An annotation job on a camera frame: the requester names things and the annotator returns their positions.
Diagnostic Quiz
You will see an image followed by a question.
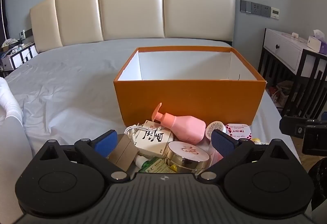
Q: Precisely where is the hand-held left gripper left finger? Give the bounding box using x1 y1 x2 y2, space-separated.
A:
33 130 128 181

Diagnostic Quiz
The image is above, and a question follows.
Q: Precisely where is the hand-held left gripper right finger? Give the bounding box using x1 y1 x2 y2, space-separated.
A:
200 129 297 181

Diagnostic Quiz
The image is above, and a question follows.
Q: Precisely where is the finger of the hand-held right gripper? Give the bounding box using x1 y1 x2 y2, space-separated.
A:
279 116 320 135

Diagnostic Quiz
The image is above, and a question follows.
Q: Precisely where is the round pink plastic cup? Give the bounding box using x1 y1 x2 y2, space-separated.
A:
225 123 253 141

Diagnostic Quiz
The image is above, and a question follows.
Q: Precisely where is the beige cloth drawstring pouch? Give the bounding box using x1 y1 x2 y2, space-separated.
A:
124 120 164 141

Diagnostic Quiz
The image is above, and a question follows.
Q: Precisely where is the pink pump bottle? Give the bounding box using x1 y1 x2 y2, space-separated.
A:
151 102 206 145

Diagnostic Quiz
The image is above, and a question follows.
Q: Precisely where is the white calligraphy box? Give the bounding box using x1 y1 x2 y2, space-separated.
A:
134 120 174 159

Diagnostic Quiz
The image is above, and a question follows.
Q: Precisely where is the orange cardboard box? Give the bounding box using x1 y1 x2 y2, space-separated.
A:
113 46 267 127

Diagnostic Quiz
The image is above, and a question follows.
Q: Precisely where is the clear pink packet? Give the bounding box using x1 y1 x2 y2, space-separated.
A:
208 143 224 165

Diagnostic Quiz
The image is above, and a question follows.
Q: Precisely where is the small glitter lid jar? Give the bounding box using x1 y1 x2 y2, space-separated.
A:
206 121 227 141

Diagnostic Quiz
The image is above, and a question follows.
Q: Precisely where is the tan cardboard box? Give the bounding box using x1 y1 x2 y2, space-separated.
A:
107 134 138 171

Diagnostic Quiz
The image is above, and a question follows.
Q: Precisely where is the pile of mixed clutter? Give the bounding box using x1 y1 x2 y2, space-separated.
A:
268 80 294 108

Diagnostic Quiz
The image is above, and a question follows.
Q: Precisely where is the round gold compact case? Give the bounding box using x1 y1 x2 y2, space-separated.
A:
163 141 210 172

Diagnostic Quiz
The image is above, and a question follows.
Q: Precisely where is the small white dropper bottle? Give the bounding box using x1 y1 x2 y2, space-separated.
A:
134 154 150 167

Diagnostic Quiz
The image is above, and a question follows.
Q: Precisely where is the green packet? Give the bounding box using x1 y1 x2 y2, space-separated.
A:
138 158 174 173

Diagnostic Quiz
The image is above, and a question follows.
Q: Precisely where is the white black nightstand with drawer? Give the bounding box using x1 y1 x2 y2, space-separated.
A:
258 28 327 119

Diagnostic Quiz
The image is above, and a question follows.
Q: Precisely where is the tissue box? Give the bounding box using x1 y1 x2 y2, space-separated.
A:
307 30 327 54

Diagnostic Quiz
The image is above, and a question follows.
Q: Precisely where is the person's leg in white sock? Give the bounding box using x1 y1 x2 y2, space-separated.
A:
0 77 35 224

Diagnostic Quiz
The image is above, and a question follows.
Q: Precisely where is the cluttered white nightstand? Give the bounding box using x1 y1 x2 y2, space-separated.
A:
0 38 39 71

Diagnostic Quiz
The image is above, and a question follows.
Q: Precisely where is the cream padded headboard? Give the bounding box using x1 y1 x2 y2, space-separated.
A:
29 0 236 54

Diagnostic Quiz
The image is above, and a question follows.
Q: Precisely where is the dark curtain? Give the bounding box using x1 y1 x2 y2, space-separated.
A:
0 0 11 44

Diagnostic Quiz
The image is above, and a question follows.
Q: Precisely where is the grey wall switch panel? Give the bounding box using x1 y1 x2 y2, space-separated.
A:
240 0 271 18

